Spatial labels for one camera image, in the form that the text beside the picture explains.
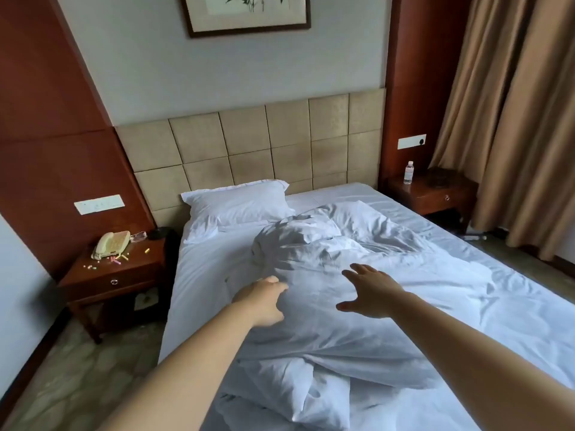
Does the white wall switch panel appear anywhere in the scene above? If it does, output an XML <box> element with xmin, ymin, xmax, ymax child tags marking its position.
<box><xmin>73</xmin><ymin>194</ymin><xmax>125</xmax><ymax>216</ymax></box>

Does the wooden nightstand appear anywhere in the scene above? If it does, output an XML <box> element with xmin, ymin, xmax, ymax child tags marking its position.
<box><xmin>57</xmin><ymin>235</ymin><xmax>168</xmax><ymax>345</ymax></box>
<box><xmin>387</xmin><ymin>168</ymin><xmax>479</xmax><ymax>234</ymax></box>

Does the beige padded headboard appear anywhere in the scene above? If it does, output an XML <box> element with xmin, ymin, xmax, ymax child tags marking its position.
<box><xmin>115</xmin><ymin>88</ymin><xmax>387</xmax><ymax>229</ymax></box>

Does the person's right forearm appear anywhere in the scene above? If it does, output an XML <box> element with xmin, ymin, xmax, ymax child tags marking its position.
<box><xmin>391</xmin><ymin>291</ymin><xmax>575</xmax><ymax>431</ymax></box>

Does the scatter of small coloured pieces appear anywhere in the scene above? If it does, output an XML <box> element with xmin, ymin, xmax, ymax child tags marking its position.
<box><xmin>83</xmin><ymin>248</ymin><xmax>152</xmax><ymax>271</ymax></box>

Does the person's left hand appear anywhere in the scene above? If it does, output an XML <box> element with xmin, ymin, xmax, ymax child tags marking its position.
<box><xmin>231</xmin><ymin>275</ymin><xmax>289</xmax><ymax>329</ymax></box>

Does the beige telephone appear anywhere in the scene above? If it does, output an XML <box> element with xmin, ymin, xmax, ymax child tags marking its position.
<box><xmin>91</xmin><ymin>230</ymin><xmax>132</xmax><ymax>261</ymax></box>

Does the white wall socket panel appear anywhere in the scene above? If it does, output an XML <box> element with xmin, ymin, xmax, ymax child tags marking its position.
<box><xmin>397</xmin><ymin>133</ymin><xmax>428</xmax><ymax>150</ymax></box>

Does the person's right hand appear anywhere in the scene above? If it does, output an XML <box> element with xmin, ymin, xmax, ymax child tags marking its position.
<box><xmin>335</xmin><ymin>263</ymin><xmax>407</xmax><ymax>319</ymax></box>

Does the white pillow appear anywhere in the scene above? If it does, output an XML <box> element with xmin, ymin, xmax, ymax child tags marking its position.
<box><xmin>180</xmin><ymin>179</ymin><xmax>297</xmax><ymax>245</ymax></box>

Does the beige curtain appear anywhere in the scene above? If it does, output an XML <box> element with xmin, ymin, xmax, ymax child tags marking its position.
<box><xmin>429</xmin><ymin>0</ymin><xmax>575</xmax><ymax>262</ymax></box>

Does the white duvet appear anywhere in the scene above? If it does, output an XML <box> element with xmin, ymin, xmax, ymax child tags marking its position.
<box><xmin>215</xmin><ymin>201</ymin><xmax>575</xmax><ymax>431</ymax></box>

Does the person's left forearm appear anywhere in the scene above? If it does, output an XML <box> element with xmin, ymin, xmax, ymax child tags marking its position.
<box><xmin>96</xmin><ymin>302</ymin><xmax>257</xmax><ymax>431</ymax></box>

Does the framed wall picture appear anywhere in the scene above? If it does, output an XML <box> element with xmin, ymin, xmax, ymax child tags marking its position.
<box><xmin>179</xmin><ymin>0</ymin><xmax>312</xmax><ymax>39</ymax></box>

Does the white bed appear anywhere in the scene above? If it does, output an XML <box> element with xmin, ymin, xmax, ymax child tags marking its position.
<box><xmin>158</xmin><ymin>182</ymin><xmax>575</xmax><ymax>431</ymax></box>

